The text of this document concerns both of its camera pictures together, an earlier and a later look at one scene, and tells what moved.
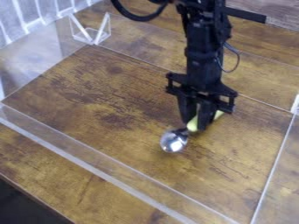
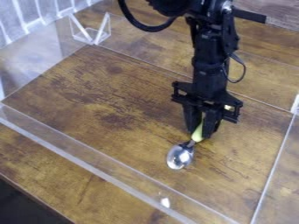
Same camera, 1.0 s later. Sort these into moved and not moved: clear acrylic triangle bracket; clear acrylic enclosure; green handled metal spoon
Moved: green handled metal spoon
Not moved: clear acrylic enclosure; clear acrylic triangle bracket
